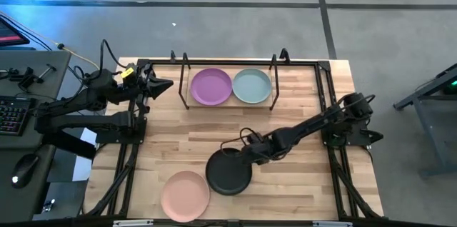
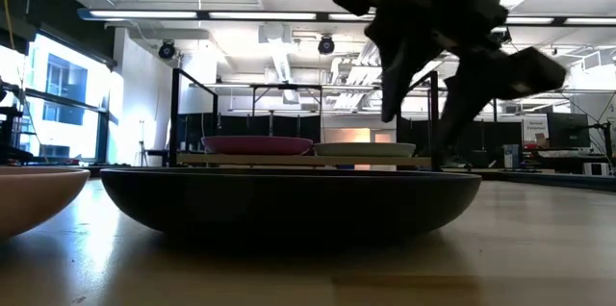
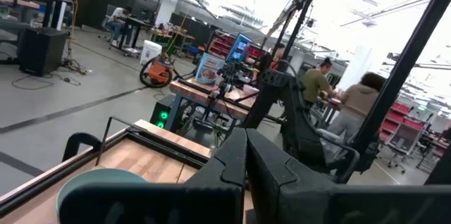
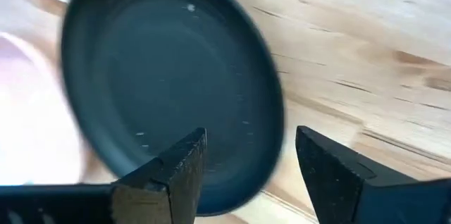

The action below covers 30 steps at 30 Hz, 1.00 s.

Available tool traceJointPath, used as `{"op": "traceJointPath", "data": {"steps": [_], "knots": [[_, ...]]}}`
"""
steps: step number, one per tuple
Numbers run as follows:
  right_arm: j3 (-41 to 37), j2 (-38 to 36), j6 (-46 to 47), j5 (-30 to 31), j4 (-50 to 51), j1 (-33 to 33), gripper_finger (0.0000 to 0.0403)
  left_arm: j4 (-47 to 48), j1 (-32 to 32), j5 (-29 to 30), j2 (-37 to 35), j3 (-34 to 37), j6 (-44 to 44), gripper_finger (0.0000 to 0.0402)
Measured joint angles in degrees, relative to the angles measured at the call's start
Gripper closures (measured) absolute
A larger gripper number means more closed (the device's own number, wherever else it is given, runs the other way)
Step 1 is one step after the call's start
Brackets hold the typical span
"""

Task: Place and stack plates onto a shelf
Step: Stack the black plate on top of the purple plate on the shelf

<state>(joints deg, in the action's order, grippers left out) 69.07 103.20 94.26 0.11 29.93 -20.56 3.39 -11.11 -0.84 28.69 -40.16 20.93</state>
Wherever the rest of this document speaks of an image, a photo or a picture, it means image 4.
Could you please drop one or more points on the pink plate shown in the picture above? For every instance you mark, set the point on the pink plate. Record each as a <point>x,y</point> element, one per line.
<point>28,111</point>

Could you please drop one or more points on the black plate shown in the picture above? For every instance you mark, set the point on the black plate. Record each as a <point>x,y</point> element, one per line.
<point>169,76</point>

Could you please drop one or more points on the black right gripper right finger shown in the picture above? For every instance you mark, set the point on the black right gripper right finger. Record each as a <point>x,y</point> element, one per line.
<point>352,188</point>

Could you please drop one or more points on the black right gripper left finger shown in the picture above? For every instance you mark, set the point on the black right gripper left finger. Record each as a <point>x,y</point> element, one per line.
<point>141,199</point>

